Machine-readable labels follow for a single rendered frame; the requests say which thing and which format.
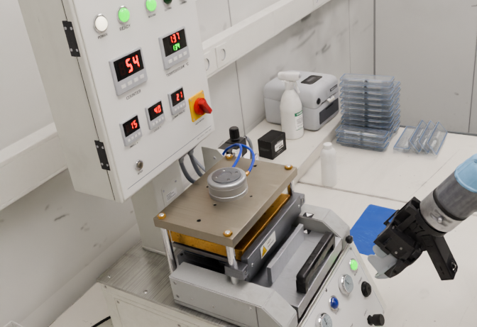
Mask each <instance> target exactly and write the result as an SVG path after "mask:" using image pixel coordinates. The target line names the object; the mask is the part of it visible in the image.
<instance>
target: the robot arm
mask: <svg viewBox="0 0 477 327"><path fill-rule="evenodd" d="M474 212H477V153H476V154H474V155H472V156H471V157H470V158H468V159H467V160H465V161H464V162H463V163H461V164H460V165H459V166H458V167H457V168H456V169H455V170H454V171H453V172H452V173H451V174H450V175H449V176H448V177H447V178H446V179H445V180H444V181H443V182H442V183H441V184H440V185H439V186H437V187H436V188H435V189H434V190H432V191H431V192H430V193H429V194H428V195H427V196H426V197H425V198H424V199H423V200H421V201H420V200H419V199H417V198H416V197H415V196H414V197H412V198H411V200H409V201H408V202H407V203H406V205H404V206H403V207H402V208H401V209H398V210H397V211H396V212H395V213H394V214H393V215H391V216H390V217H389V218H388V219H387V220H386V221H385V222H384V223H383V224H384V225H386V228H385V229H384V230H383V231H382V232H381V233H380V234H378V237H377V238H376V239H375V240H374V241H373V242H374V243H375V245H374V246H373V252H374V253H375V254H376V255H377V256H376V255H369V256H368V261H369V263H371V264H372V266H373V267H374V268H375V270H376V271H377V273H376V274H375V278H376V279H388V278H392V277H394V276H396V275H398V274H400V273H401V272H402V271H403V270H404V269H405V268H406V267H408V266H410V265H411V264H413V263H414V262H415V261H416V260H417V259H418V258H419V257H420V256H421V254H422V252H423V251H427V253H428V255H429V257H430V259H431V261H432V263H433V265H434V267H435V269H436V271H437V273H438V275H439V277H440V279H441V281H444V280H453V279H454V278H455V275H456V273H457V270H458V265H457V263H456V261H455V259H454V256H453V255H452V253H451V251H450V249H449V246H448V244H447V242H446V240H445V238H444V235H445V234H447V233H448V232H450V231H452V230H453V229H455V227H457V226H458V225H459V224H460V223H462V222H463V221H464V220H466V219H467V218H468V217H469V216H470V215H472V214H473V213H474ZM392 217H393V219H392V221H391V222H389V220H390V219H391V218H392Z"/></svg>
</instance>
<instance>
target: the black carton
mask: <svg viewBox="0 0 477 327"><path fill-rule="evenodd" d="M285 150H287V148H286V139H285V132H282V131H276V130H270V131H268V132H267V133H266V134H265V135H263V136H262V137H260V138H259V139H258V151H259V157H264V158H267V159H270V160H274V159H275V158H276V157H277V156H278V155H280V154H281V153H282V152H284V151H285Z"/></svg>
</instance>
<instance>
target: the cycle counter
mask: <svg viewBox="0 0 477 327"><path fill-rule="evenodd" d="M117 65H118V69H119V74H120V78H123V77H125V76H126V75H128V74H130V73H132V72H135V71H136V70H139V69H140V68H141V65H140V61H139V57H138V53H136V54H133V55H131V56H129V57H127V58H125V59H123V60H121V61H119V62H117Z"/></svg>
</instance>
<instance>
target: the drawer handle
mask: <svg viewBox="0 0 477 327"><path fill-rule="evenodd" d="M334 249H335V237H334V233H332V232H329V231H327V232H325V234H324V235H323V236H322V238H321V240H320V241H319V242H318V244H317V245H316V247H315V248H314V250H313V251H312V253H311V254H310V256H309V257H308V258H307V260H306V262H305V263H304V265H303V266H302V268H301V269H300V271H299V272H298V273H297V276H296V278H297V279H296V287H297V292H301V293H303V294H306V293H307V292H308V282H309V281H310V279H311V277H312V275H313V274H314V273H315V271H316V269H317V268H318V267H319V265H320V263H321V262H322V260H323V259H324V257H325V255H326V254H327V252H328V251H329V250H334Z"/></svg>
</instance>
